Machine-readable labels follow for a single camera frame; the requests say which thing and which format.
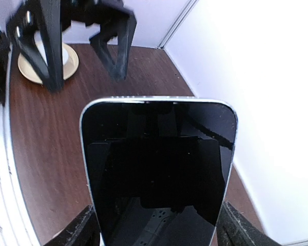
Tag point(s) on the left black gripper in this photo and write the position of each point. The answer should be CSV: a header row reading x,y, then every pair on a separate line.
x,y
35,30

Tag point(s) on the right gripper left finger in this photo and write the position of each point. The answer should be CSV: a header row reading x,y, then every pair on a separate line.
x,y
83,230

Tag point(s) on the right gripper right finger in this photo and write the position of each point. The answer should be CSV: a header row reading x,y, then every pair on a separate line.
x,y
234,229

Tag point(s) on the tan saucer plate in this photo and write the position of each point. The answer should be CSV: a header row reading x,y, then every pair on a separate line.
x,y
68,69

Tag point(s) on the white bowl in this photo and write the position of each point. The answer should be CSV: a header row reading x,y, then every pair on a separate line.
x,y
65,55

